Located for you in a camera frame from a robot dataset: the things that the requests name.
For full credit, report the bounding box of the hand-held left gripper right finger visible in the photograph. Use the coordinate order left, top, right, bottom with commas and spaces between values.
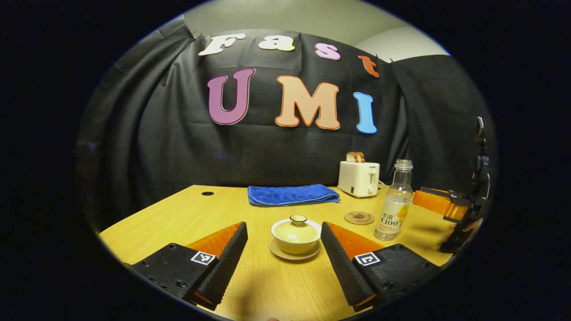
320, 222, 442, 313

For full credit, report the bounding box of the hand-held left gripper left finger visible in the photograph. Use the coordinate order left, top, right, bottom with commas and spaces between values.
129, 222, 248, 311

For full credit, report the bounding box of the clear water bottle yellow label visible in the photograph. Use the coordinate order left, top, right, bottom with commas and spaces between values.
374, 160, 414, 241

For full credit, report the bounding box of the round brown coaster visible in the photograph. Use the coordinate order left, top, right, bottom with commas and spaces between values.
344, 211, 375, 225

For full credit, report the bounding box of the yellow teacup lid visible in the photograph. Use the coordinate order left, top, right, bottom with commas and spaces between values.
274, 215, 319, 244

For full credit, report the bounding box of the white toaster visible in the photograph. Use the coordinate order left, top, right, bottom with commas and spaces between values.
338, 161, 381, 198

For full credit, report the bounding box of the blue folded towel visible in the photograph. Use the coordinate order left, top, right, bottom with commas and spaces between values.
248, 184, 341, 207

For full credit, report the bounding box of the black backdrop cloth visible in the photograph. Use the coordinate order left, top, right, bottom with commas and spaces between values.
76, 16, 496, 232

